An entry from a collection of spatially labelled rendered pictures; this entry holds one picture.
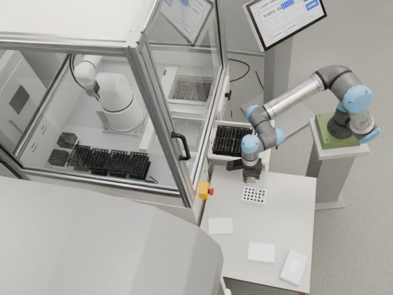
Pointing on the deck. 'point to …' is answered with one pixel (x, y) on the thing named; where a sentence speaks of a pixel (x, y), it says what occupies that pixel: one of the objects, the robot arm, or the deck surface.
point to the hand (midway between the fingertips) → (245, 179)
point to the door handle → (183, 145)
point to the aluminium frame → (161, 120)
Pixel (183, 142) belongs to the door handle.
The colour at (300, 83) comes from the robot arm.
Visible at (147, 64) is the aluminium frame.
